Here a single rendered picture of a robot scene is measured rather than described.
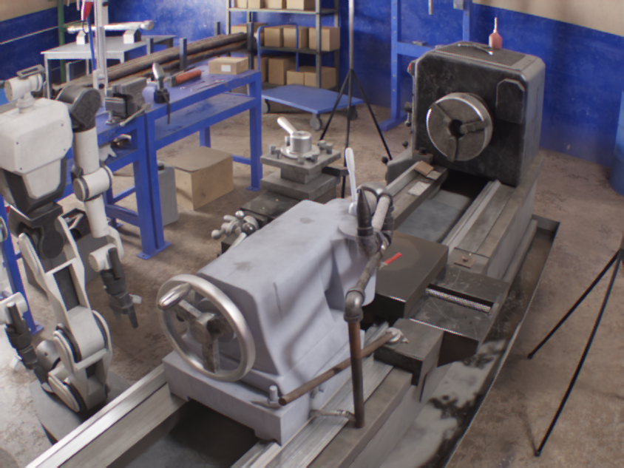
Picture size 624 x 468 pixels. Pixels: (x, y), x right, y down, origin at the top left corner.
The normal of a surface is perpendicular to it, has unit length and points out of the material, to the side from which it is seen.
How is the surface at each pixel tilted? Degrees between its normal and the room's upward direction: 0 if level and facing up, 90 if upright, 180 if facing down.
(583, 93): 90
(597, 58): 90
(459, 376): 0
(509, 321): 0
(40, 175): 90
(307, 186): 0
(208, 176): 90
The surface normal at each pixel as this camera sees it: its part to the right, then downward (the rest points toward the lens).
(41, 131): 0.79, 0.29
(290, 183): 0.00, -0.88
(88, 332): 0.72, -0.10
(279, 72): -0.50, 0.41
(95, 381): 0.39, -0.62
